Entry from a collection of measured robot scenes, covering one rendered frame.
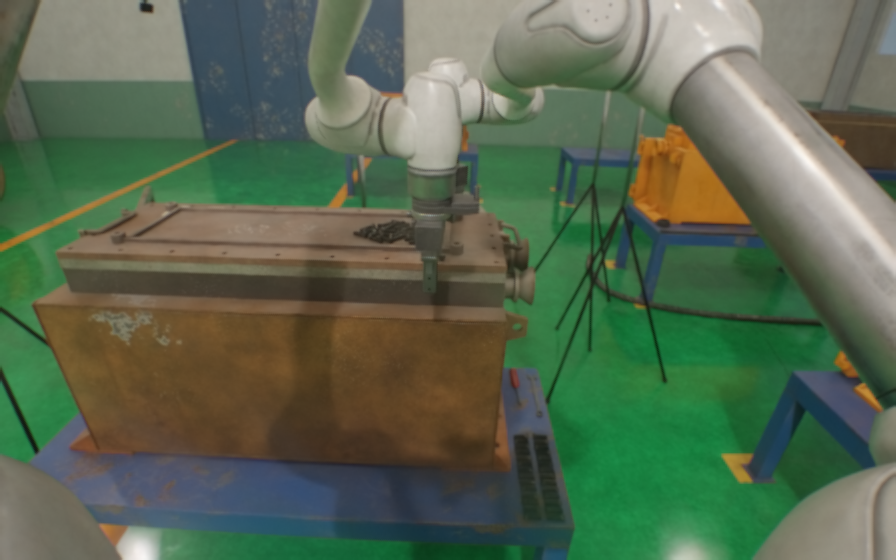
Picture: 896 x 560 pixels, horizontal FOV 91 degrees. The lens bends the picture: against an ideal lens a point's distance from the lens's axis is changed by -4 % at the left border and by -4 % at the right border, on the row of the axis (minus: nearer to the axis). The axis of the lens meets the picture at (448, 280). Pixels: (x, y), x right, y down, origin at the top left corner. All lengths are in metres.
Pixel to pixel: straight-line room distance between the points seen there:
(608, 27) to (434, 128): 0.34
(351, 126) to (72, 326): 1.13
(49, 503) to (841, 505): 0.38
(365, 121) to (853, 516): 0.76
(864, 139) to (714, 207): 4.36
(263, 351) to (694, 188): 3.59
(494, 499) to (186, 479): 0.99
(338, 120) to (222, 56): 10.36
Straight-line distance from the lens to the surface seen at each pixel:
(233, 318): 1.39
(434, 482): 1.61
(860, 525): 0.29
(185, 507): 1.72
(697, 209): 4.31
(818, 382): 2.60
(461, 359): 1.32
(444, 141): 0.80
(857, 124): 8.35
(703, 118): 0.59
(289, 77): 10.70
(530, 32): 0.60
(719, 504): 2.71
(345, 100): 0.81
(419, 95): 0.80
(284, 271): 1.34
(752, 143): 0.55
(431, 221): 0.85
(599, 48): 0.57
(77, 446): 2.06
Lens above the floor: 1.89
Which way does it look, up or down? 27 degrees down
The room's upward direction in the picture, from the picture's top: 2 degrees clockwise
